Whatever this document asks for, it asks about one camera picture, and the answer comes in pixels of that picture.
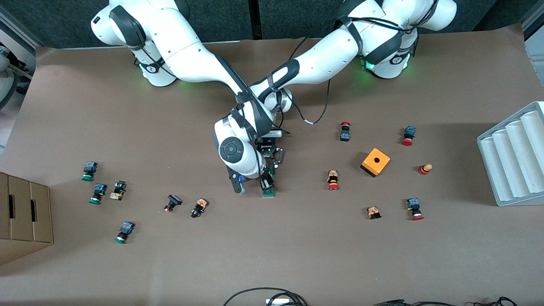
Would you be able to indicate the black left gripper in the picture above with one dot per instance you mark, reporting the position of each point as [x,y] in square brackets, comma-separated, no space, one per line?
[267,148]

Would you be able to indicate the green terminal block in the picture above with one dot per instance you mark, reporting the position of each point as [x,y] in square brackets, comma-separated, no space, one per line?
[268,194]

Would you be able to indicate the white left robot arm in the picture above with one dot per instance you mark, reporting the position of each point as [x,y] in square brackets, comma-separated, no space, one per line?
[331,55]

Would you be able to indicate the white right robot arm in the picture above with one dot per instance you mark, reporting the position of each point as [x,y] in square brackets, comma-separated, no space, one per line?
[182,55]

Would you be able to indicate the red push button orange block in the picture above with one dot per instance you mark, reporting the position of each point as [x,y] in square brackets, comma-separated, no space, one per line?
[332,176]

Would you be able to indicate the red push button black body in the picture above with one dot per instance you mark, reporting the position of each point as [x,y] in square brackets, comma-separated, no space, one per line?
[345,136]

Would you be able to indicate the flat black square push button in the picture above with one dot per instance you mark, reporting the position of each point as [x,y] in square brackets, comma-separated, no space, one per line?
[174,199]

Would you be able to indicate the orange black contact block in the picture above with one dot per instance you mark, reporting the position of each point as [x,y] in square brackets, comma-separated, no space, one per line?
[374,211]

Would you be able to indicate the white plug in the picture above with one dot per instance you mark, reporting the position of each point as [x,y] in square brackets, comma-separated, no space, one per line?
[278,302]

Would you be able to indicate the red mushroom button blue block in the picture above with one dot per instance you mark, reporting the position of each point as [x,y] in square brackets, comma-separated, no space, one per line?
[413,204]
[409,131]

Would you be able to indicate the green mushroom push button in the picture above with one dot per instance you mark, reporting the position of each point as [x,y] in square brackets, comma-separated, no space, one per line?
[100,189]
[126,228]
[90,168]

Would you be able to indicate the red yellow emergency stop cap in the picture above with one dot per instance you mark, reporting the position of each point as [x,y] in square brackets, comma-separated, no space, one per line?
[424,170]

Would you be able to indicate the grey ribbed tray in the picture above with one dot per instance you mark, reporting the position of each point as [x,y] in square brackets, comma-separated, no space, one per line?
[514,157]

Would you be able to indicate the brown cardboard box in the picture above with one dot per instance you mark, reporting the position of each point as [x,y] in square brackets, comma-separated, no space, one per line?
[25,212]

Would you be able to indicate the black selector switch orange block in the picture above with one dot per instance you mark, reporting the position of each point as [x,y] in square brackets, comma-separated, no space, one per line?
[200,206]

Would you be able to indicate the orange button enclosure box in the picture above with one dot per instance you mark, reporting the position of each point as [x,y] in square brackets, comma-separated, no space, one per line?
[369,163]

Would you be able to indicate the beige black switch part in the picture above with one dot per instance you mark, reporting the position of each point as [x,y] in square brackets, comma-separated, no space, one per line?
[119,187]

